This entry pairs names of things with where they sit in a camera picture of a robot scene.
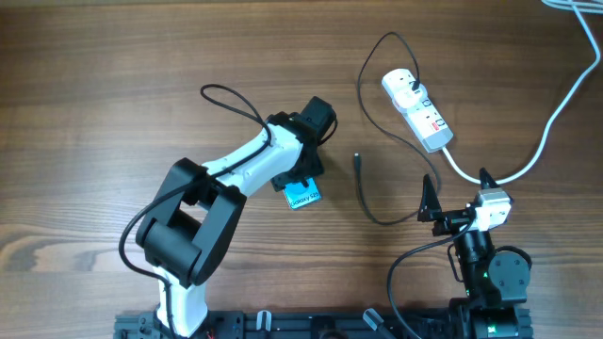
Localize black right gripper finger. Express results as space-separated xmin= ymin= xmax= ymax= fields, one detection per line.
xmin=417 ymin=174 xmax=443 ymax=222
xmin=479 ymin=168 xmax=500 ymax=189

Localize blue-screen Galaxy S25 smartphone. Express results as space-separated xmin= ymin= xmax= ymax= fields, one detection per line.
xmin=284 ymin=178 xmax=321 ymax=210

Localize black USB-C charging cable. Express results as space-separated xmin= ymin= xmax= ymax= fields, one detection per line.
xmin=353 ymin=31 xmax=442 ymax=227

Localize white power strip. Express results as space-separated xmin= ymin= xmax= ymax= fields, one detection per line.
xmin=382 ymin=69 xmax=453 ymax=153

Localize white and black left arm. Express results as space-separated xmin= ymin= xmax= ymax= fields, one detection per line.
xmin=136 ymin=97 xmax=336 ymax=338

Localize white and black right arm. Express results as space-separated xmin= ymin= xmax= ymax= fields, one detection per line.
xmin=417 ymin=169 xmax=533 ymax=338

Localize white USB charger plug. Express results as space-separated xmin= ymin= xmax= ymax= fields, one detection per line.
xmin=392 ymin=85 xmax=427 ymax=109

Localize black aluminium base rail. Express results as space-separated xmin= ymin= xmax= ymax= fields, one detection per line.
xmin=112 ymin=308 xmax=533 ymax=339

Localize white power strip cord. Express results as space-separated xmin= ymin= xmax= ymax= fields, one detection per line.
xmin=441 ymin=0 xmax=603 ymax=186

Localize white cables at corner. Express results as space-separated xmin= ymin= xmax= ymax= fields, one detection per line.
xmin=540 ymin=0 xmax=603 ymax=15

